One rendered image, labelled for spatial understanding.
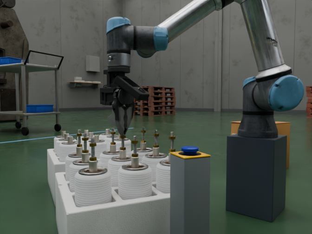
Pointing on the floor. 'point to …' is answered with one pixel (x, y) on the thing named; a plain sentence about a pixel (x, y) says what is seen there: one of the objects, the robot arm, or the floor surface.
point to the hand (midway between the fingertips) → (124, 131)
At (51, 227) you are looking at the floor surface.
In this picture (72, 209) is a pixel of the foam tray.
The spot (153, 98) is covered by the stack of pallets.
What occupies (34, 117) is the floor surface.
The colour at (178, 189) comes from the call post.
